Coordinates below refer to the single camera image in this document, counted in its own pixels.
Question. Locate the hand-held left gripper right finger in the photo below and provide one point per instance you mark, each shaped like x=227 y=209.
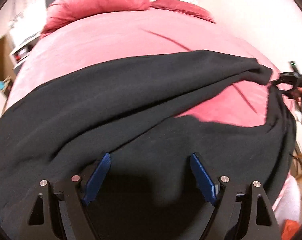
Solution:
x=203 y=180

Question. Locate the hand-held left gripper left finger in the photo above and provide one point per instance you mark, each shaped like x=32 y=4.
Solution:
x=97 y=180

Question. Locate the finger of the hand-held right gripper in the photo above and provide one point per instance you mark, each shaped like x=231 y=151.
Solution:
x=288 y=93
x=276 y=81

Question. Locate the black knit garment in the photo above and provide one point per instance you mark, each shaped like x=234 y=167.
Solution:
x=115 y=105

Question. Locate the white cloth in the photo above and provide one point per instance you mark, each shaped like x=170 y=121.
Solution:
x=288 y=200

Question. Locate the dark red pillow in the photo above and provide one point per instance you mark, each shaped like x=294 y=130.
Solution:
x=186 y=8

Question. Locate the teal bowl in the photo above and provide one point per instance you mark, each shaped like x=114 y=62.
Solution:
x=0 y=85

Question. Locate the pink bed blanket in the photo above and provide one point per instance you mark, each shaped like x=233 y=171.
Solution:
x=115 y=42

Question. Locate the white nightstand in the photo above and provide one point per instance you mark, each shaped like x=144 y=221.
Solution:
x=23 y=51

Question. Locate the large pink pillow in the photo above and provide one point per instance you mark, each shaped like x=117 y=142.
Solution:
x=95 y=0

